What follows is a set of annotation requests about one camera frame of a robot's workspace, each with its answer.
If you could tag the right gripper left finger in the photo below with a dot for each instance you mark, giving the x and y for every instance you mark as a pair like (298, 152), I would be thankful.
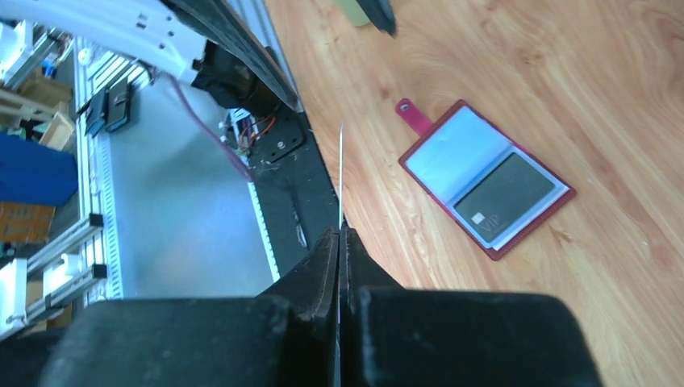
(285, 336)

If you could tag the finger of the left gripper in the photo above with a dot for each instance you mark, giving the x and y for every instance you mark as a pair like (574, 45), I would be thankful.
(380, 13)

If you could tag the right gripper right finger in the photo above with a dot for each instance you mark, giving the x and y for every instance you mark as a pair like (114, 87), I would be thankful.
(394, 336)

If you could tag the thin card edge-on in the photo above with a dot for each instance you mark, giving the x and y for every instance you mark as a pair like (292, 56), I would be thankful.
(341, 178)

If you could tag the red leather card holder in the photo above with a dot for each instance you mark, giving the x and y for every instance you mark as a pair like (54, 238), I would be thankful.
(456, 152)

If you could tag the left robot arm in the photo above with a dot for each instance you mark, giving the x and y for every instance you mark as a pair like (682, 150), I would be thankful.
(206, 44)

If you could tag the grey VIP chip card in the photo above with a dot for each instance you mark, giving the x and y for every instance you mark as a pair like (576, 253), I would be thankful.
(494, 206)

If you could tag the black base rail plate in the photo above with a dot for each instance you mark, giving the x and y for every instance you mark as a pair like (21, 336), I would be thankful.
(292, 194)

